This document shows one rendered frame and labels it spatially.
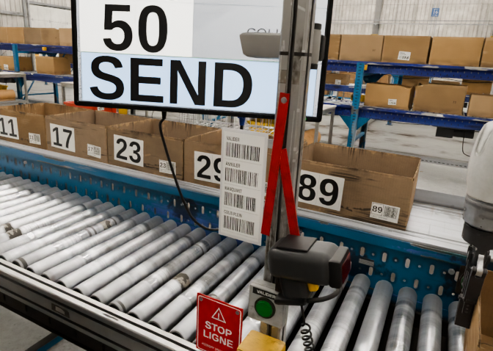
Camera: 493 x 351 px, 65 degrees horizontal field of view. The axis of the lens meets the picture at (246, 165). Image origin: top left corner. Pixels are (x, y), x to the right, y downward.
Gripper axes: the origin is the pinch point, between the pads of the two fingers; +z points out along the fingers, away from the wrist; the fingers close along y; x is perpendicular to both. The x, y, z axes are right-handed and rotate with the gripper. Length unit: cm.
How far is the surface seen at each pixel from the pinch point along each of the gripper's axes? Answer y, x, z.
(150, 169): -29, -112, -5
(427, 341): -0.2, -5.8, 10.6
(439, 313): -14.2, -3.6, 11.0
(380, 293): -14.4, -18.4, 10.5
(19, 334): -7, -177, 85
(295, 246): 36, -28, -23
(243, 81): 22, -45, -46
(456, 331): -8.1, 0.4, 10.7
